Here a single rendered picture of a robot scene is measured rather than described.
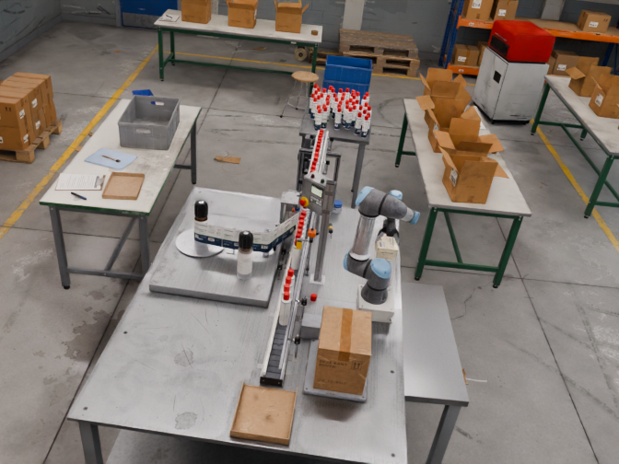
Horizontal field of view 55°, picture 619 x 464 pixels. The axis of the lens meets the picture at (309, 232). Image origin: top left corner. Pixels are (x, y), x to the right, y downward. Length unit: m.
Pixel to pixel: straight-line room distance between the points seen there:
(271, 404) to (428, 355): 0.90
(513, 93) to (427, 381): 5.90
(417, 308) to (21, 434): 2.41
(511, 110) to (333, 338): 6.23
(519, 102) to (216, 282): 5.99
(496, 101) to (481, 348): 4.49
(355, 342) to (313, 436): 0.46
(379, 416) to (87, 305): 2.58
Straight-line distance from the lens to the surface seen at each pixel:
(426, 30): 10.81
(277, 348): 3.09
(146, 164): 4.84
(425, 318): 3.51
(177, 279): 3.50
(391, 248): 3.65
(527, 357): 4.79
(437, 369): 3.23
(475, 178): 4.73
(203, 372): 3.04
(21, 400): 4.20
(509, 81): 8.43
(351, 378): 2.90
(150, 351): 3.16
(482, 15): 10.13
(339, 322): 2.91
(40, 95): 6.94
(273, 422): 2.84
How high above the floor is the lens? 3.06
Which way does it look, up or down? 34 degrees down
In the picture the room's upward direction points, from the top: 7 degrees clockwise
